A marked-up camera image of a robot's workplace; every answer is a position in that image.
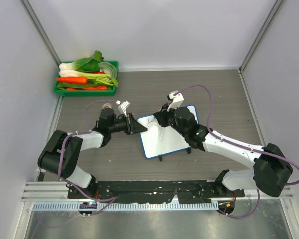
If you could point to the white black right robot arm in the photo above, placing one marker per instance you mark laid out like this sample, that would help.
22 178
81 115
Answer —
266 170

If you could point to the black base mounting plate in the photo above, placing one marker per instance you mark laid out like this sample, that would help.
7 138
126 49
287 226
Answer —
158 192

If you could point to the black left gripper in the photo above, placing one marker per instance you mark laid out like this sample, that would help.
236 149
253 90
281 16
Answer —
132 129

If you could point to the red bull can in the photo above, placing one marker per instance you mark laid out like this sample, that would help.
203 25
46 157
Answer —
107 106

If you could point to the white slotted cable duct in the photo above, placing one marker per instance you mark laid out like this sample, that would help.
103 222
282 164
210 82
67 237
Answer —
88 206

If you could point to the small orange carrot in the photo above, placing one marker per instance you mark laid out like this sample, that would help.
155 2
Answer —
90 88

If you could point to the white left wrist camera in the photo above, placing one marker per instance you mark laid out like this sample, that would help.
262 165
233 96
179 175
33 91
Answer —
122 106

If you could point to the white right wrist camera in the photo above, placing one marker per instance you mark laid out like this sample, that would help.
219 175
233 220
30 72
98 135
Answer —
175 98

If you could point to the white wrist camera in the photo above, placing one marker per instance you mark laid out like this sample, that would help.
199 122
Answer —
175 98
122 106

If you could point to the green bok choy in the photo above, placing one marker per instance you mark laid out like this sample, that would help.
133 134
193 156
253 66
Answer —
85 65

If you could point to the blue framed whiteboard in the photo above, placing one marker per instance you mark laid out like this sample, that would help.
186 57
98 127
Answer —
158 141

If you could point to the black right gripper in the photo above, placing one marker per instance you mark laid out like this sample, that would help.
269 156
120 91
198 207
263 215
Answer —
161 117

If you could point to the green plastic tray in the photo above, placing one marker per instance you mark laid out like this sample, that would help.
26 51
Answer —
60 87

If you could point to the white marker with magenta cap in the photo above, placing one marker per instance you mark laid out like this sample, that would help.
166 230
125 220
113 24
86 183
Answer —
154 121

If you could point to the pale green bean bundle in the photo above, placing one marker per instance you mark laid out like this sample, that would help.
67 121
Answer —
108 68

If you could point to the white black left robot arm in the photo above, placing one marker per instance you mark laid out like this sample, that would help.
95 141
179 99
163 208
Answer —
61 153

